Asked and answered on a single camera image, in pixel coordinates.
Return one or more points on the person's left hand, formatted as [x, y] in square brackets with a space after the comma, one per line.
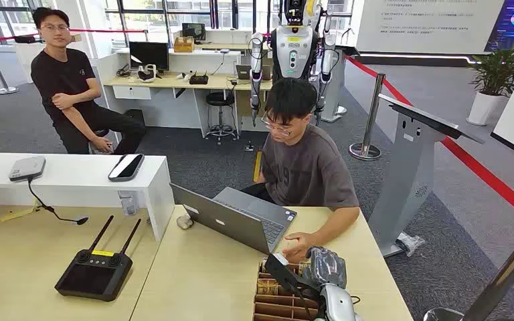
[299, 248]

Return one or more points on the right robot hand grey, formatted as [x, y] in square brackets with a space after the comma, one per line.
[325, 268]

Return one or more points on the person's left forearm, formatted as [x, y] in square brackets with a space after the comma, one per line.
[334, 226]

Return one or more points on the brown cardboard card holder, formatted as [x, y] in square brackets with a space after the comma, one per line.
[279, 310]

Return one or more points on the person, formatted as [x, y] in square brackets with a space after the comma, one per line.
[305, 173]
[64, 79]

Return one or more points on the clear plastic bag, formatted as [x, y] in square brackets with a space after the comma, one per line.
[410, 243]

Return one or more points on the yellow chair part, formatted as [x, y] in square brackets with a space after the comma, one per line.
[257, 166]

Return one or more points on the beige computer mouse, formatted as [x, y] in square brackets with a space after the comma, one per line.
[184, 222]

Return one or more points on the grey kiosk lectern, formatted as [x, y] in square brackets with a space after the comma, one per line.
[405, 177]

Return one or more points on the black stool with chrome base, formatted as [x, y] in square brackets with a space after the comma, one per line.
[220, 98]

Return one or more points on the red barrier belt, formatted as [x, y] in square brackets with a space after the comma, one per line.
[97, 31]
[483, 173]

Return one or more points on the small grey laptop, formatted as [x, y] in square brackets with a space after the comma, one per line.
[243, 72]

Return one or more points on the black and white phone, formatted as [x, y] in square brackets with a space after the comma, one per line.
[126, 167]

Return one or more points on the white office desk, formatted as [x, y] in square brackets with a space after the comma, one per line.
[173, 102]

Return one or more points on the silver humanoid robot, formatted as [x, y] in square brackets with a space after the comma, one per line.
[293, 53]

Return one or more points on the black router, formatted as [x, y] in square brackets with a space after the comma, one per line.
[198, 79]

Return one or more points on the black remote controller with antennas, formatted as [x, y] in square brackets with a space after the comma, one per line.
[93, 277]

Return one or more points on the black bag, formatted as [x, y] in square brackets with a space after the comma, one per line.
[136, 116]

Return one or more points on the white plant pot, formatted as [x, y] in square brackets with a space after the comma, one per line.
[483, 108]

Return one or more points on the white VR headset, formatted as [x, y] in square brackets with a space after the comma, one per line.
[147, 73]

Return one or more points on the yellow wooden box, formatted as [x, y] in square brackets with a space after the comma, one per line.
[184, 44]

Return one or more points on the white desk riser shelf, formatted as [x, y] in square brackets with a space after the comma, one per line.
[75, 177]

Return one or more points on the small black monitor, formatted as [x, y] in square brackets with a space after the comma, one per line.
[193, 31]

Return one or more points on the black computer monitor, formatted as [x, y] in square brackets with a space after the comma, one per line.
[149, 55]

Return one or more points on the green potted plant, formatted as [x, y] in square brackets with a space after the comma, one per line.
[496, 71]

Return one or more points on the grey flat device box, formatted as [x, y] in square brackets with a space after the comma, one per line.
[27, 168]

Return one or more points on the yellow tape strip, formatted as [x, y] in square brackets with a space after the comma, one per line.
[17, 214]

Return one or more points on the white counter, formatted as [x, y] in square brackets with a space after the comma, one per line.
[24, 57]

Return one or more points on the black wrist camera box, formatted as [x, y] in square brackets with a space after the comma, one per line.
[283, 270]

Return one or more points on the white pedestal stand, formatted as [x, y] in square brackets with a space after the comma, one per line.
[334, 97]

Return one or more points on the white text wall board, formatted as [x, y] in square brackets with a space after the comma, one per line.
[425, 26]

